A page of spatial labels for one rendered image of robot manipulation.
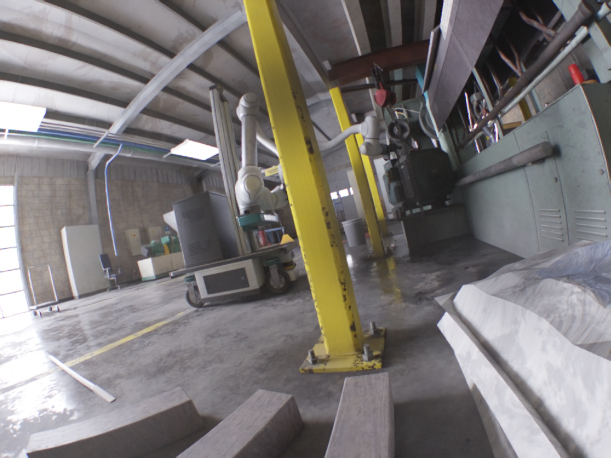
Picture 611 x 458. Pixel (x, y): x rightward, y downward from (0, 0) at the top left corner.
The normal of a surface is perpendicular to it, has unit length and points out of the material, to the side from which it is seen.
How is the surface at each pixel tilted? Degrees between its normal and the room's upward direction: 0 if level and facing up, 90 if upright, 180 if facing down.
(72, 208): 90
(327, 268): 90
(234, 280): 90
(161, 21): 171
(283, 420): 90
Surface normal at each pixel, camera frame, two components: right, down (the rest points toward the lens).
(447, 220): -0.33, 0.07
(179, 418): 0.69, -0.17
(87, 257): 0.91, -0.22
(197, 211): -0.08, 0.01
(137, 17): 0.37, 0.93
